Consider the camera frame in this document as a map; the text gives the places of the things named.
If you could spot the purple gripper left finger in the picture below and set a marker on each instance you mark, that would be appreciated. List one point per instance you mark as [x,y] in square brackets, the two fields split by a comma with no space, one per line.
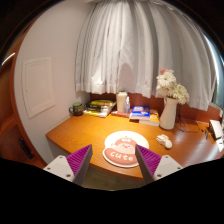
[73,167]

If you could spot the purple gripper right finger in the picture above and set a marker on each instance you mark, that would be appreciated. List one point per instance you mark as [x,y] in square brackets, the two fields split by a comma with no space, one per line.
[153,166]

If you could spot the white computer mouse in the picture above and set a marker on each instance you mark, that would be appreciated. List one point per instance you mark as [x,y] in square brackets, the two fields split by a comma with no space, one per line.
[164,140]

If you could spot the yellow blue book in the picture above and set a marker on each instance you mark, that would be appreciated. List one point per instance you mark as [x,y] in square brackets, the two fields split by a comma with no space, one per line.
[154,119]

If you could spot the white ceramic vase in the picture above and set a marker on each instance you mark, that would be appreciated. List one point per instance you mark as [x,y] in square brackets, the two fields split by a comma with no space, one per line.
[168,116]

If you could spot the green mug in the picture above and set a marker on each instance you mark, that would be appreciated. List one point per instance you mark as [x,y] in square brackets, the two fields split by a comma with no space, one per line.
[76,109]

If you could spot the stack of dark books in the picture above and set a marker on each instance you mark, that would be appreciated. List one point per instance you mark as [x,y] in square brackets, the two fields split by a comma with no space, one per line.
[99,108]

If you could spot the small clear bottle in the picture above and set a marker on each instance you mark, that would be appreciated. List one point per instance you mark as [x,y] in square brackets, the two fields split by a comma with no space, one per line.
[127,105]

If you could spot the white plastic jar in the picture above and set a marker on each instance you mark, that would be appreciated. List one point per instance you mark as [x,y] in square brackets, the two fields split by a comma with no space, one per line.
[121,99]

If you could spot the white device at right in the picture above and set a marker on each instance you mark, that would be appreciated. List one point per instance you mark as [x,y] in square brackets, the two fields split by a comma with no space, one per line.
[215,129]

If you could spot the white flower bouquet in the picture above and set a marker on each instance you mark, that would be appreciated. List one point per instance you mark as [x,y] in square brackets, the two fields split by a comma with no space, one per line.
[168,87]

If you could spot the white curtain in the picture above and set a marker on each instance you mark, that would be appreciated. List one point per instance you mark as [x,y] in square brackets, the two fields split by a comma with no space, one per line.
[125,43]

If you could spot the white wall panel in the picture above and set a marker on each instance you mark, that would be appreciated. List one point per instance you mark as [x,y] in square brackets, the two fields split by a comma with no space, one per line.
[37,85]

